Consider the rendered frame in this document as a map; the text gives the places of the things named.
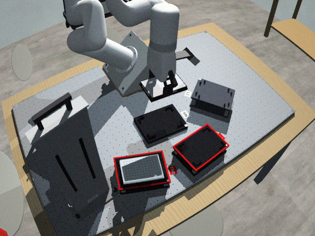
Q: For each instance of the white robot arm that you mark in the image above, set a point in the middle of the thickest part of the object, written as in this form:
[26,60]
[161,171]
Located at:
[92,41]

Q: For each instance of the dark grey rectangular nest with corner posts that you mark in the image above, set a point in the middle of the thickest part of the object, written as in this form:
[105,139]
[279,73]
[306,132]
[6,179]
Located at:
[212,97]

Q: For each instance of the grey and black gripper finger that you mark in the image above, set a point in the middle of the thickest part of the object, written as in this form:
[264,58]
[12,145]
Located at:
[151,74]
[168,88]

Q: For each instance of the black rectangular nest with red border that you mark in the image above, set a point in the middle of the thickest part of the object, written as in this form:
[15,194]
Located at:
[142,186]
[200,149]

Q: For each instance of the white microplate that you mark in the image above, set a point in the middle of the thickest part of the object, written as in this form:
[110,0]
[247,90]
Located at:
[141,169]

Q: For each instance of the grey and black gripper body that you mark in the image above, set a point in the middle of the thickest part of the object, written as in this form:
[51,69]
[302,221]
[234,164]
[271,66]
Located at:
[161,63]

